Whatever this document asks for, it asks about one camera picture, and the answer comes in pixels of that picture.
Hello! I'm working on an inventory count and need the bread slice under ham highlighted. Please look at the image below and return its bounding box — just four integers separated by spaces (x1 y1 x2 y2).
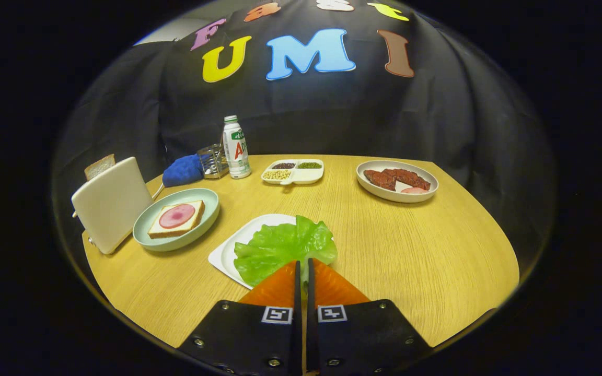
147 200 206 239

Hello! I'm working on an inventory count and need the red meat piece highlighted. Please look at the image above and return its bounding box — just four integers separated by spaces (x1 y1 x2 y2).
383 168 431 191
363 169 397 191

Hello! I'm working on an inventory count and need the white plastic bottle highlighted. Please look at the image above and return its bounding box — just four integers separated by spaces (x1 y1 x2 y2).
222 115 252 179

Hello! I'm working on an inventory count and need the white divided dish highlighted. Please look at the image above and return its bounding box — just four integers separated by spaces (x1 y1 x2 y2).
261 159 325 186

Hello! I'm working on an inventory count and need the pink ham slice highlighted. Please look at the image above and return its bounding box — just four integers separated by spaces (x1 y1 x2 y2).
159 204 196 229

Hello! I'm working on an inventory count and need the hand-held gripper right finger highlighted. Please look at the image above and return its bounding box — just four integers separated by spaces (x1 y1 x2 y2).
306 258 432 376

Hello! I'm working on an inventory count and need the green lettuce leaf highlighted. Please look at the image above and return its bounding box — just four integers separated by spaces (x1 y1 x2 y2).
234 215 338 287

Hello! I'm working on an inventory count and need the blue cloth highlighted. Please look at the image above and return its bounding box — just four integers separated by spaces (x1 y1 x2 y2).
162 154 205 187

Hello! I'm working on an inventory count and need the white square plate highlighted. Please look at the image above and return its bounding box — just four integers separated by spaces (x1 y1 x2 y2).
208 214 335 290

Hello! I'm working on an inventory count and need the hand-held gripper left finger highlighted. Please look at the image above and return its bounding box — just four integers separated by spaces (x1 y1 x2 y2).
178 260 303 376

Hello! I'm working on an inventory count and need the white toaster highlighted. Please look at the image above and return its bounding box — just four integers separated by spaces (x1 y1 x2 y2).
71 157 154 255

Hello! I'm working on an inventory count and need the black backdrop cloth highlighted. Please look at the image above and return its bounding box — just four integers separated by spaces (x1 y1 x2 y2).
53 0 558 272

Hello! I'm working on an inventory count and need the plain toast bread slice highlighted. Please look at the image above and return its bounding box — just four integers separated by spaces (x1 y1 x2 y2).
84 154 116 181

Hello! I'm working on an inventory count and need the white round meat plate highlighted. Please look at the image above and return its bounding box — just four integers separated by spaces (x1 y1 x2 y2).
356 160 439 203

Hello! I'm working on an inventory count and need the pale green round plate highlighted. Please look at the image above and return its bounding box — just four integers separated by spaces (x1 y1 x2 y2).
133 188 221 252

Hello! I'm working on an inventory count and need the metal wire holder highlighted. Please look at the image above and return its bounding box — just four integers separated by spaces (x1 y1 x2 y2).
197 144 229 179

